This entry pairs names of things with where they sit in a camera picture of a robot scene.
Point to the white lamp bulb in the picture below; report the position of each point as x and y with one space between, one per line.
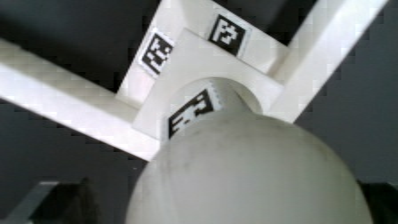
244 171

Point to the white lamp base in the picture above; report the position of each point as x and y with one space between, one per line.
201 45

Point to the white front wall bar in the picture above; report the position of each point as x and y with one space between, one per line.
53 93

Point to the white wall bar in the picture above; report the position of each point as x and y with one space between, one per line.
324 40
53 93

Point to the white right wall bar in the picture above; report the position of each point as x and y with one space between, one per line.
324 40

